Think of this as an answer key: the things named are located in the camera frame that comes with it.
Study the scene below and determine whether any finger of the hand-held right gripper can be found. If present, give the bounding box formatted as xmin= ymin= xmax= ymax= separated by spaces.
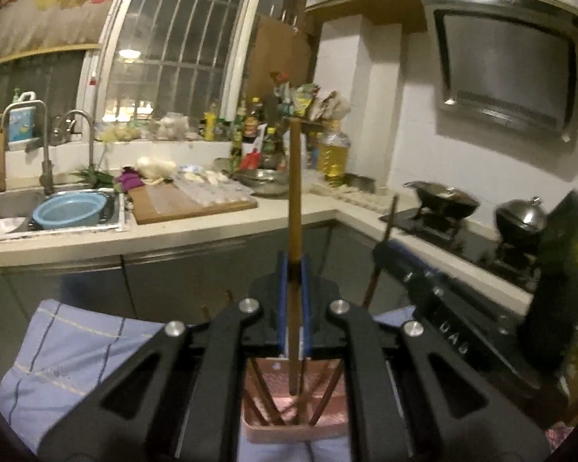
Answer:
xmin=372 ymin=239 xmax=531 ymax=343

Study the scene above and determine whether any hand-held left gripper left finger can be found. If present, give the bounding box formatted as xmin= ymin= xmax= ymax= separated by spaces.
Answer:
xmin=39 ymin=253 xmax=288 ymax=462

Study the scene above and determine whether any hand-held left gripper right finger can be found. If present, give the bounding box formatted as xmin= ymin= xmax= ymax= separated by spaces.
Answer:
xmin=301 ymin=255 xmax=552 ymax=462

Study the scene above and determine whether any light brown chopstick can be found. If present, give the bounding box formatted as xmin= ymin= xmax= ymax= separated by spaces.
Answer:
xmin=287 ymin=118 xmax=304 ymax=396

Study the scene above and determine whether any bundle of wooden chopsticks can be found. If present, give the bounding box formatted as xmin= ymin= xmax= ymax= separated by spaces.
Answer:
xmin=200 ymin=291 xmax=344 ymax=429

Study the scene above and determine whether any pink plastic utensil basket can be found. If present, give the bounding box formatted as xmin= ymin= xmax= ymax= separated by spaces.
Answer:
xmin=241 ymin=357 xmax=348 ymax=444

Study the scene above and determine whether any black gas stove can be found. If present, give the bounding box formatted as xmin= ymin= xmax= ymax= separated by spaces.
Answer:
xmin=379 ymin=206 xmax=551 ymax=295

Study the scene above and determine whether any black pot with lid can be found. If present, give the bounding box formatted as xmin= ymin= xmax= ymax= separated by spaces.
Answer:
xmin=493 ymin=196 xmax=548 ymax=247

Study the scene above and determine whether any black wok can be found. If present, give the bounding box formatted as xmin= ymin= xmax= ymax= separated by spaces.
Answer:
xmin=403 ymin=180 xmax=481 ymax=221

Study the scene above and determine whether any row of egg trays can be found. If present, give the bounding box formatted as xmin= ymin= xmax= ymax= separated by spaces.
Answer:
xmin=310 ymin=179 xmax=397 ymax=213

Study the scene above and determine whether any steel bowl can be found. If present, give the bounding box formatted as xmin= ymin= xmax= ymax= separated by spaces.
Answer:
xmin=233 ymin=168 xmax=290 ymax=198

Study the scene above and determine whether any flat wooden cutting board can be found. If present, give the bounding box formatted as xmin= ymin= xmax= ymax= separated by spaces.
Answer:
xmin=126 ymin=179 xmax=259 ymax=226

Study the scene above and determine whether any large cooking oil bottle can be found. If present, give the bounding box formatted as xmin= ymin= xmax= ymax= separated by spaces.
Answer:
xmin=317 ymin=119 xmax=352 ymax=188

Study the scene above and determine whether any row of sauce bottles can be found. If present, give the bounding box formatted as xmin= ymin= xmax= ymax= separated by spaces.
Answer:
xmin=200 ymin=96 xmax=290 ymax=170

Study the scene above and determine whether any white vegetable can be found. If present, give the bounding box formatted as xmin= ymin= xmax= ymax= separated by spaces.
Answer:
xmin=136 ymin=156 xmax=177 ymax=184

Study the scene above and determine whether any steel sink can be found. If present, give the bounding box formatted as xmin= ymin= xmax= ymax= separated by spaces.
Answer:
xmin=0 ymin=187 xmax=129 ymax=242

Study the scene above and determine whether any purple vegetable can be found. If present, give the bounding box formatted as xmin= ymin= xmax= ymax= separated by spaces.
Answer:
xmin=115 ymin=167 xmax=144 ymax=193

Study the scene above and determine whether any pile of snack packets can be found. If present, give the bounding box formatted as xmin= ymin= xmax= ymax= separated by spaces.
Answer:
xmin=270 ymin=71 xmax=351 ymax=122

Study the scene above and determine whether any stainless steel range hood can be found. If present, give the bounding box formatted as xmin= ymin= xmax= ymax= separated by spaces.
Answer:
xmin=303 ymin=0 xmax=578 ymax=144

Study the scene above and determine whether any blue plastic basin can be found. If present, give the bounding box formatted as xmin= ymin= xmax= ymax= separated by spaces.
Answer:
xmin=31 ymin=191 xmax=105 ymax=230

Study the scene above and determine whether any curved steel faucet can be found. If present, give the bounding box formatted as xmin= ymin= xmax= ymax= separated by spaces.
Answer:
xmin=53 ymin=109 xmax=98 ymax=187

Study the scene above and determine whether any blue checked cloth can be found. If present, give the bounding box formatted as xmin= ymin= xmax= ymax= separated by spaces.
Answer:
xmin=0 ymin=298 xmax=415 ymax=462

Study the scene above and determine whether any barred window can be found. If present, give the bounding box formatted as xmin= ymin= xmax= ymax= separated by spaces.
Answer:
xmin=95 ymin=0 xmax=310 ymax=127

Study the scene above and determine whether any tall steel faucet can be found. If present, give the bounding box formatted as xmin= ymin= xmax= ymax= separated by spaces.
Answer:
xmin=2 ymin=99 xmax=55 ymax=196

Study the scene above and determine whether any white bowl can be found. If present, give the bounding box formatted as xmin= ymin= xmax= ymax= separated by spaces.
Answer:
xmin=0 ymin=216 xmax=28 ymax=238

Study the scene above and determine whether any blue label detergent bottle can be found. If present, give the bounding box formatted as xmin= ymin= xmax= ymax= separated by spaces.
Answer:
xmin=7 ymin=90 xmax=38 ymax=151

